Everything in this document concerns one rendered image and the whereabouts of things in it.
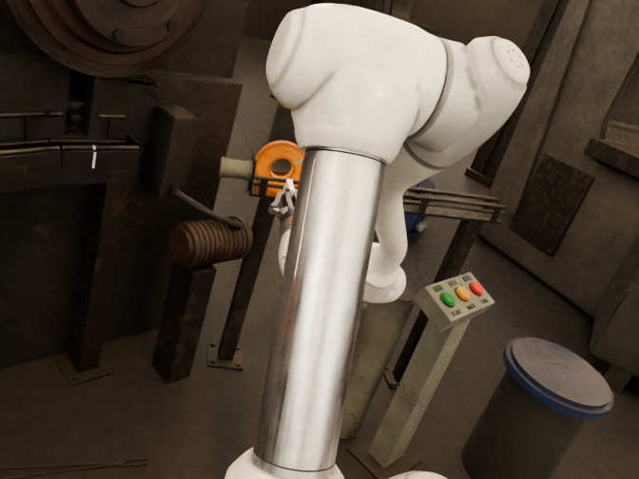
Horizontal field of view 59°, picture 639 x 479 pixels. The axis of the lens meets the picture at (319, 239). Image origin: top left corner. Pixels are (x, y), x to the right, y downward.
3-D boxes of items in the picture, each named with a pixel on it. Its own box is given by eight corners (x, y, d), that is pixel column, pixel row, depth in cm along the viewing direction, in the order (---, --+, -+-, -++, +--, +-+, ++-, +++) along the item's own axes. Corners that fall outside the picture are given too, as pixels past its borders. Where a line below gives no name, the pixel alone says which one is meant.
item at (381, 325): (314, 419, 177) (367, 281, 155) (338, 406, 186) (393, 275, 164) (340, 446, 170) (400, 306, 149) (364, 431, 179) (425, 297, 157)
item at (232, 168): (218, 173, 163) (221, 153, 160) (249, 176, 165) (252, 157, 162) (218, 181, 157) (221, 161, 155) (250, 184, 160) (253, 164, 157)
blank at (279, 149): (267, 198, 167) (268, 202, 164) (244, 153, 160) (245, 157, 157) (315, 177, 167) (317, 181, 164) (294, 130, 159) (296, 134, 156)
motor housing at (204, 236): (140, 364, 175) (170, 213, 153) (198, 346, 191) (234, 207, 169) (161, 391, 168) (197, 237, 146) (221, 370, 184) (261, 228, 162)
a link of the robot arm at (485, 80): (455, 111, 87) (379, 87, 82) (542, 29, 72) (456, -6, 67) (466, 183, 81) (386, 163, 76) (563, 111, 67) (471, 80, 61)
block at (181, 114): (139, 183, 158) (153, 102, 148) (164, 182, 164) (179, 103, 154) (158, 201, 152) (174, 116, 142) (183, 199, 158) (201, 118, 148)
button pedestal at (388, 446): (340, 452, 168) (415, 280, 142) (388, 424, 185) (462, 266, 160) (379, 492, 159) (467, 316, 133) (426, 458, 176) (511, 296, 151)
